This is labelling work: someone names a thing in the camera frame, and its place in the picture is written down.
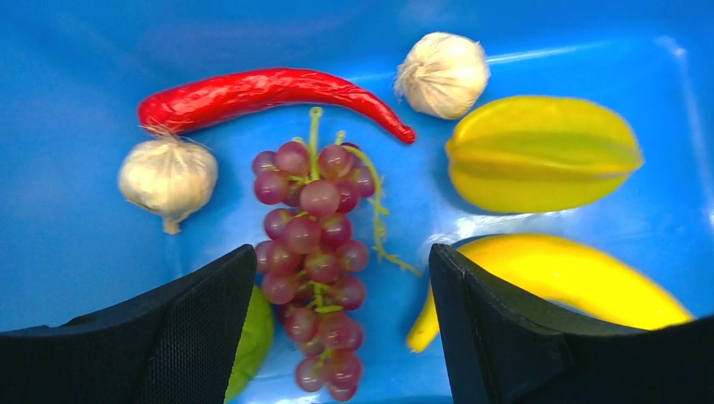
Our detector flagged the yellow banana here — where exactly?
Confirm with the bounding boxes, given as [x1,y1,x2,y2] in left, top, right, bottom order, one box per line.
[406,232,696,354]

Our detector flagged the garlic bulb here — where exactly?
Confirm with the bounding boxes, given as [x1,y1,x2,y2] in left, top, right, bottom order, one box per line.
[118,137,219,235]
[394,32,490,120]

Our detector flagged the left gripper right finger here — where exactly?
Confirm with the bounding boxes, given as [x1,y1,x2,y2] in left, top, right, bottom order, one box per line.
[429,244,713,403]

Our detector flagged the red chili pepper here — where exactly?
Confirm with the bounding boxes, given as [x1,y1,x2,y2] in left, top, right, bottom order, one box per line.
[137,67,416,145]

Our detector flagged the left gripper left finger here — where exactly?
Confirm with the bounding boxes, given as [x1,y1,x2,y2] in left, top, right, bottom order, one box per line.
[1,245,257,403]

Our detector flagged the green lime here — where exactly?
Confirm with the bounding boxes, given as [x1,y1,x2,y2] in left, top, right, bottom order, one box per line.
[224,285,274,403]

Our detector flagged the yellow green starfruit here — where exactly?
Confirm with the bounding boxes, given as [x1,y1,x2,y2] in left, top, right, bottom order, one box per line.
[445,95,644,214]

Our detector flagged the right garlic bulb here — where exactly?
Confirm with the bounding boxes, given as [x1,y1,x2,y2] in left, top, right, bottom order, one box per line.
[394,32,490,120]

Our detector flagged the purple grape bunch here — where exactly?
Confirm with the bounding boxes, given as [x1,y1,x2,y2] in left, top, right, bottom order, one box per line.
[253,107,413,402]

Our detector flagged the left garlic bulb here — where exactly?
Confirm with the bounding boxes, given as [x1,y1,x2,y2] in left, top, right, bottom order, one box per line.
[118,137,219,235]

